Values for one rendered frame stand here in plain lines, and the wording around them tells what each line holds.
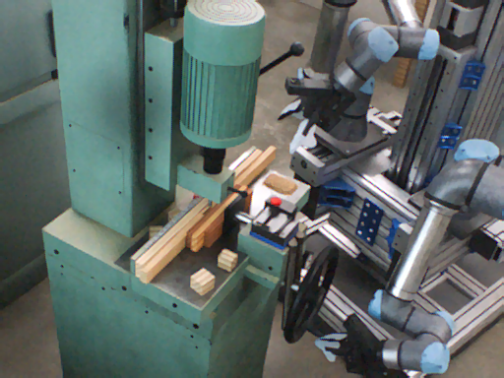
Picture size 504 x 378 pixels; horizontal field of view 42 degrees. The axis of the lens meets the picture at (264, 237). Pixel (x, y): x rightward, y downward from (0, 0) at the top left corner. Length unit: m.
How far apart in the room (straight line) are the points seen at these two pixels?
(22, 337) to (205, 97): 1.51
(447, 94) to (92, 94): 1.10
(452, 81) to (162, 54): 0.98
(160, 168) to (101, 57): 0.31
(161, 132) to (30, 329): 1.32
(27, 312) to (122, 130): 1.30
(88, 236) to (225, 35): 0.77
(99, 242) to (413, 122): 1.10
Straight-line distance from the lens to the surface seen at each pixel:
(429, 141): 2.28
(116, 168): 1.77
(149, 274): 1.63
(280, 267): 1.70
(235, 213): 1.76
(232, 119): 1.54
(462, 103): 2.27
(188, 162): 1.74
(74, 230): 1.94
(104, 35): 1.59
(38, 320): 2.79
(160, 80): 1.59
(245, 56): 1.47
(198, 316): 1.62
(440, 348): 1.68
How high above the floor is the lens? 2.11
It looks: 42 degrees down
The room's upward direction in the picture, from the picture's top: 9 degrees clockwise
